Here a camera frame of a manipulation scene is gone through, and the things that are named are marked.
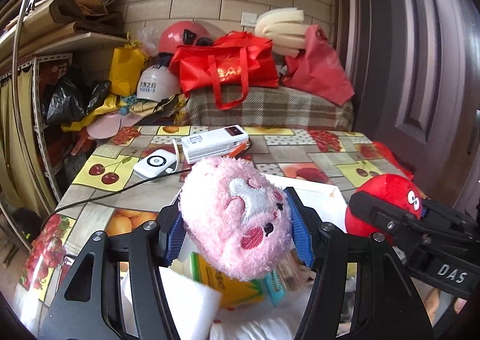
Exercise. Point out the fruit print tablecloth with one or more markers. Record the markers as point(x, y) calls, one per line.
point(112, 190)

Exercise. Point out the yellow curtain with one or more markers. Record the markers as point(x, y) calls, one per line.
point(11, 130)

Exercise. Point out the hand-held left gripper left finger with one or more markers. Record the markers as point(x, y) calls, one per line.
point(174, 235)

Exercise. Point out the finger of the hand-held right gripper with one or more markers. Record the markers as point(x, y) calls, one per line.
point(375, 212)
point(450, 229)

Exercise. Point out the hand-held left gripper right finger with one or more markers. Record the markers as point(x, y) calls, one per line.
point(300, 231)

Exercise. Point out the yellow green packet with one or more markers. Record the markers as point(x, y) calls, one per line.
point(225, 287)

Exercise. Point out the pink plush toy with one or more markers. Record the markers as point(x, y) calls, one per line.
point(232, 220)

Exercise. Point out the blue tissue pack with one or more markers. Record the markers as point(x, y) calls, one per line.
point(275, 287)

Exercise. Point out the red tote bag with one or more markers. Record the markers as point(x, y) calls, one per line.
point(225, 66)

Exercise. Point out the yellow shopping bag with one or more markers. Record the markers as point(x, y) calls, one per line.
point(125, 66)

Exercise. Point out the white cardboard box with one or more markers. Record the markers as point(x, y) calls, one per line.
point(318, 197)

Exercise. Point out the red cloth behind table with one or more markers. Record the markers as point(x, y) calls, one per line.
point(393, 160)

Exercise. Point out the white wall switch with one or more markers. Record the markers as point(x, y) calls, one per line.
point(248, 18)

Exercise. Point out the pink hat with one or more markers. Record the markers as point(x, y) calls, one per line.
point(108, 126)

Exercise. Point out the white foam block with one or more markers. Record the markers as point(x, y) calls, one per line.
point(191, 302)

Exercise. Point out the cardboard pile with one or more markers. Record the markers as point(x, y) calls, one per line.
point(86, 6)

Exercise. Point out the metal shelf rack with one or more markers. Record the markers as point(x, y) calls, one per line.
point(37, 107)

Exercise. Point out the white helmet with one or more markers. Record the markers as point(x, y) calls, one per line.
point(155, 79)

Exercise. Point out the plaid cloth cover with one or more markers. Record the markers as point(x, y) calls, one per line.
point(281, 111)

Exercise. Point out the cream foam rolls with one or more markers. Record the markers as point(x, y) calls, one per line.
point(279, 25)

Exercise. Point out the black plastic bag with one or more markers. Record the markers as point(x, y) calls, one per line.
point(65, 100)

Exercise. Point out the brown panelled door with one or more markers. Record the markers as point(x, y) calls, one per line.
point(412, 62)

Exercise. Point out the red plush toy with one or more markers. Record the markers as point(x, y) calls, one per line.
point(386, 190)

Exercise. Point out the person's right hand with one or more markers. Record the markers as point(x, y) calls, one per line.
point(431, 306)

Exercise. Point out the large white power bank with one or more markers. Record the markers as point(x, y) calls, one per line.
point(213, 141)

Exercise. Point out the red plastic bag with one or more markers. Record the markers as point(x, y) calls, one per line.
point(318, 66)

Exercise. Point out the red helmet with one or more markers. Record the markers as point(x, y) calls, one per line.
point(176, 36)

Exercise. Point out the white cloth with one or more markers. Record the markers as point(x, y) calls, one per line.
point(255, 325)

